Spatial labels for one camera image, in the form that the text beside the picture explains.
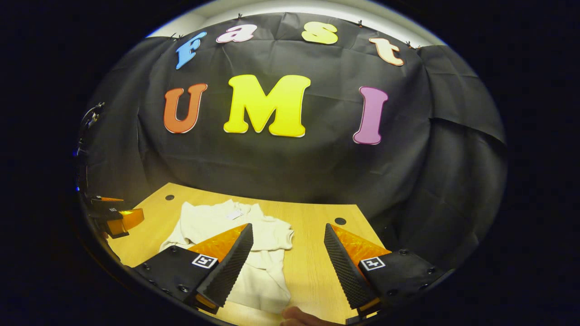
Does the cream knit sweater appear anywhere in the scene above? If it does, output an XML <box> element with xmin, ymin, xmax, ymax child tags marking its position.
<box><xmin>159</xmin><ymin>199</ymin><xmax>295</xmax><ymax>315</ymax></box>

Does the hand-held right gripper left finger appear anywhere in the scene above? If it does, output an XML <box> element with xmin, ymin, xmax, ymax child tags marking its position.
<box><xmin>131</xmin><ymin>223</ymin><xmax>255</xmax><ymax>315</ymax></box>

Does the dark metal stand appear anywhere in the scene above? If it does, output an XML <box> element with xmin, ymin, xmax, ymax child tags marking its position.
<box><xmin>78</xmin><ymin>102</ymin><xmax>106</xmax><ymax>157</ymax></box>

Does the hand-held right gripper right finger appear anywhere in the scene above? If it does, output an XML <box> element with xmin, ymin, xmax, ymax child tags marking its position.
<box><xmin>323</xmin><ymin>223</ymin><xmax>454</xmax><ymax>319</ymax></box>

